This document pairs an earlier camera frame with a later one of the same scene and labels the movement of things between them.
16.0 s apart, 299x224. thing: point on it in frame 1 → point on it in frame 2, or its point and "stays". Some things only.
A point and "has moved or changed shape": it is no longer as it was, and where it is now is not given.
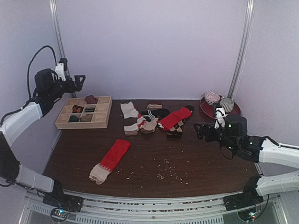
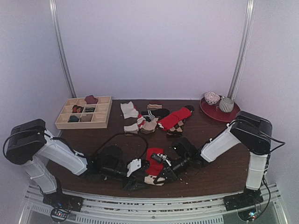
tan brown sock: [88, 118] stays
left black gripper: [78, 86] → [133, 185]
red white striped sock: [141, 121] stays
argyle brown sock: [176, 131] stays
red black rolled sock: [77, 109] stays
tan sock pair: [149, 127] stays
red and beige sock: [111, 161] has moved or changed shape
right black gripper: [208, 133] → [168, 172]
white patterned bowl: [210, 97] stays
